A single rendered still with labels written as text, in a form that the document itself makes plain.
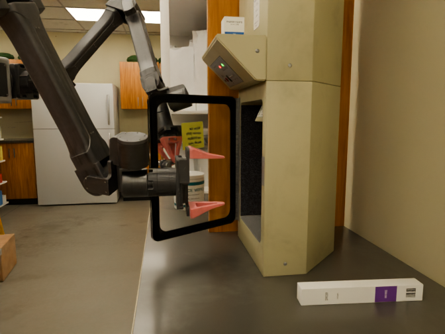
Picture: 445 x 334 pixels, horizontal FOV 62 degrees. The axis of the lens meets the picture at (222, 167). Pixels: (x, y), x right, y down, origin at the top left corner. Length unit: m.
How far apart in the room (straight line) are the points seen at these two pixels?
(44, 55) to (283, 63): 0.49
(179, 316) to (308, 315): 0.26
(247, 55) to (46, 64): 0.41
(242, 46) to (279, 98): 0.14
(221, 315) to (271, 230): 0.25
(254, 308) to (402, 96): 0.71
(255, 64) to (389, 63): 0.50
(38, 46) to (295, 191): 0.62
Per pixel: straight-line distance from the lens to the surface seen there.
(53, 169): 5.99
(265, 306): 0.82
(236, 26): 0.97
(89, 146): 0.75
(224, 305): 0.82
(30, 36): 0.77
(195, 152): 0.72
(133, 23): 1.40
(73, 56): 1.42
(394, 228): 1.22
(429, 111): 1.08
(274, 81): 0.88
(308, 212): 0.94
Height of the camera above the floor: 1.33
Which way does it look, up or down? 8 degrees down
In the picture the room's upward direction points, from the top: straight up
